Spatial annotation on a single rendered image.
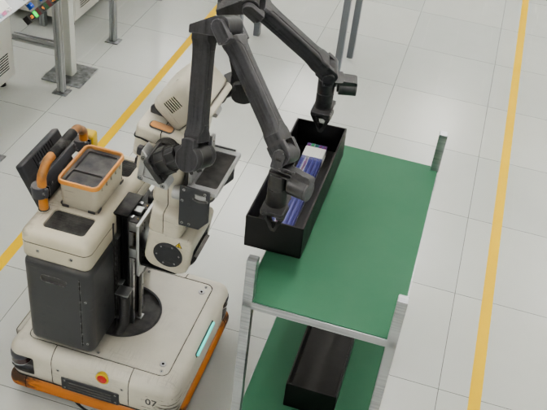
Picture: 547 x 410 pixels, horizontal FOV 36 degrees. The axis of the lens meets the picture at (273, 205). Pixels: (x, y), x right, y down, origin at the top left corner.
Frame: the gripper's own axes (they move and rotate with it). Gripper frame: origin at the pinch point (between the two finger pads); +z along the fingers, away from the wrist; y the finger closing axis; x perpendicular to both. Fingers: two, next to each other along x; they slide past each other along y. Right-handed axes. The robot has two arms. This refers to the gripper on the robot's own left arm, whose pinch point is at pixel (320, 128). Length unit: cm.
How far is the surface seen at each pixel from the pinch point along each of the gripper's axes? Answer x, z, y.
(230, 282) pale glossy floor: 36, 110, 29
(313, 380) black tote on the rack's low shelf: -17, 74, -43
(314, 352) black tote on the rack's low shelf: -14, 74, -31
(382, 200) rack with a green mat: -26.1, 15.6, -10.0
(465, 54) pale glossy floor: -41, 113, 308
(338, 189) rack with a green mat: -10.7, 15.3, -10.5
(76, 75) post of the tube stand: 181, 107, 164
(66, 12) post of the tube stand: 183, 66, 162
